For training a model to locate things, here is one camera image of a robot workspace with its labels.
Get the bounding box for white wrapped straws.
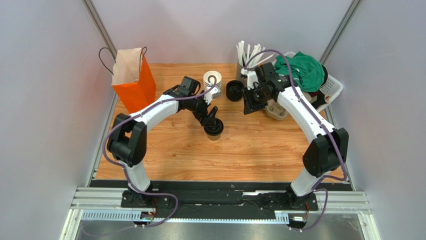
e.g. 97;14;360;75
235;40;274;69

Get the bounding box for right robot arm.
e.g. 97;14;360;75
240;63;349;209

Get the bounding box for paper cup stack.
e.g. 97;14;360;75
203;70;222;92

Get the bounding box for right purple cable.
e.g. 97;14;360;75
244;49;349;232

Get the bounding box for green cloth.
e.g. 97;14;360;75
286;51;326;93

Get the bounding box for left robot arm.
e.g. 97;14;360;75
102;75;224;196

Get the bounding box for white plastic basket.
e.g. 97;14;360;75
272;52;343;112

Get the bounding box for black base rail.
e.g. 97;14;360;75
89;179;354;221

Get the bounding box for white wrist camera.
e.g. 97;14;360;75
203;86;221;105
240;68;260;90

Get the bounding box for black lid stack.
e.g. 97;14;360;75
225;80;244;102

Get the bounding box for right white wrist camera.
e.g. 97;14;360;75
240;68;260;90

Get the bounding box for black cup lid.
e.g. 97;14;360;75
203;118;224;137

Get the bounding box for grey straw holder cup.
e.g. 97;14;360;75
235;62;245;83

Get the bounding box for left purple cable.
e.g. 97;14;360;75
101;75;218;231

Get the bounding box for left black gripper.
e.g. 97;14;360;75
187;91;218;128

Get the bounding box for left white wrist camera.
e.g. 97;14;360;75
203;86;221;105

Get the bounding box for purple cable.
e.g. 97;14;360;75
244;49;349;232
101;75;218;231

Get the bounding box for orange paper bag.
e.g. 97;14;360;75
98;46;157;113

